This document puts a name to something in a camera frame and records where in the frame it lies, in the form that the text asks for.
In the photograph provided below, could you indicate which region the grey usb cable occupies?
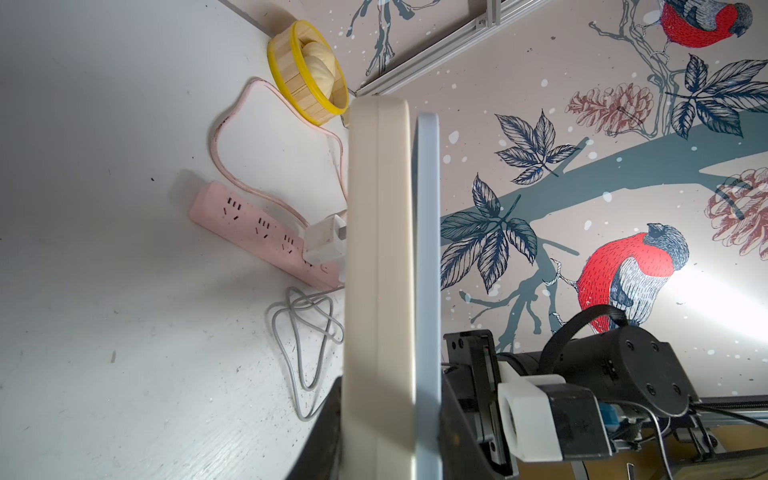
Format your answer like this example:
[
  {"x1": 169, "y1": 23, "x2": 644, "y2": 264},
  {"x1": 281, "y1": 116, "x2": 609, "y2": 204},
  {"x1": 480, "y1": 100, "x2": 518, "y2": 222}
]
[{"x1": 266, "y1": 285, "x2": 347, "y2": 422}]

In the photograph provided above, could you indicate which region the white blue electronic scale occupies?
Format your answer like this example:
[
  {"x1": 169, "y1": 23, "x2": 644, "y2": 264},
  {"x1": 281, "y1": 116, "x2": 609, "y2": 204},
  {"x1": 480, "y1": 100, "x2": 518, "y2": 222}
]
[{"x1": 339, "y1": 97, "x2": 442, "y2": 479}]

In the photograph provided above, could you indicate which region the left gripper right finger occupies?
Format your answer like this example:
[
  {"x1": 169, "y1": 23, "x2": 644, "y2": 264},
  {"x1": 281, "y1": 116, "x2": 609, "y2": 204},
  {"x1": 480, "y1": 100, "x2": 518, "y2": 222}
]
[{"x1": 439, "y1": 375, "x2": 518, "y2": 480}]

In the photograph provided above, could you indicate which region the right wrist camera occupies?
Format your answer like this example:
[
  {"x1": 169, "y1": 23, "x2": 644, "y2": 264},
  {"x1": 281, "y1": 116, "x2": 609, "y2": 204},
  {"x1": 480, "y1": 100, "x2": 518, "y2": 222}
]
[{"x1": 492, "y1": 359, "x2": 613, "y2": 463}]

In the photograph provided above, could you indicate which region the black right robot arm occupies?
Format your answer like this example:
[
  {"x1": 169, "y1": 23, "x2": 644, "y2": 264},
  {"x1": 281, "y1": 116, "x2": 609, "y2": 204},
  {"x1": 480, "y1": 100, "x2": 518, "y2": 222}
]
[{"x1": 440, "y1": 305, "x2": 767, "y2": 479}]

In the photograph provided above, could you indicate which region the white bun in bowl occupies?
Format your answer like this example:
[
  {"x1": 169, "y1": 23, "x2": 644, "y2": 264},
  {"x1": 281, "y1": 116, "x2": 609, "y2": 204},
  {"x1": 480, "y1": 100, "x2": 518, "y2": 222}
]
[{"x1": 302, "y1": 41, "x2": 337, "y2": 99}]

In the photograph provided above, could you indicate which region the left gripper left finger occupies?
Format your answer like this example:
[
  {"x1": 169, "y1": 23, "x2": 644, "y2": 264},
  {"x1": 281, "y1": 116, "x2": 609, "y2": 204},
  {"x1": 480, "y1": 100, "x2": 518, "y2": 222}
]
[{"x1": 286, "y1": 377, "x2": 342, "y2": 480}]

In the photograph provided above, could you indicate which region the yellow bowl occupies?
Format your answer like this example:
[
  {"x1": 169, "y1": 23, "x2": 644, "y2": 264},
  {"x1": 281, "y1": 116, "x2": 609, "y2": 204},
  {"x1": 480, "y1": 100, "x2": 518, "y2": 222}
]
[{"x1": 267, "y1": 20, "x2": 350, "y2": 126}]

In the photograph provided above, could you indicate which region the pink power strip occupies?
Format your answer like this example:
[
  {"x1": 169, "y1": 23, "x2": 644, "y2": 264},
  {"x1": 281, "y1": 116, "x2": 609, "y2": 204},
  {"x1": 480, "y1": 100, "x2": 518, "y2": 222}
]
[{"x1": 189, "y1": 181, "x2": 342, "y2": 290}]

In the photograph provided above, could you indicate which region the white usb charger adapter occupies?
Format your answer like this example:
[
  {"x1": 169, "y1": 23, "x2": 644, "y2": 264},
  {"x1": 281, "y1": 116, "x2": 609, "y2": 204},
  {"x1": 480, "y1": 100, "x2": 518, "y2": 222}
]
[{"x1": 302, "y1": 214, "x2": 347, "y2": 265}]

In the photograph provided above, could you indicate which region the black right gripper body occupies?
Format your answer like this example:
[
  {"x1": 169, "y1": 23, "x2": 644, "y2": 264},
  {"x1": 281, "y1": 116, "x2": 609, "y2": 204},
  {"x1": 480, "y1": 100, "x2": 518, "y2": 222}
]
[{"x1": 444, "y1": 329, "x2": 516, "y2": 477}]

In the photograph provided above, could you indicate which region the pink power strip cord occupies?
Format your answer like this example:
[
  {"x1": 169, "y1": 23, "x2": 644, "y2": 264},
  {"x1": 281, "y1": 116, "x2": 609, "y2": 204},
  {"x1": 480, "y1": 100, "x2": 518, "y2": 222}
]
[{"x1": 208, "y1": 76, "x2": 350, "y2": 227}]

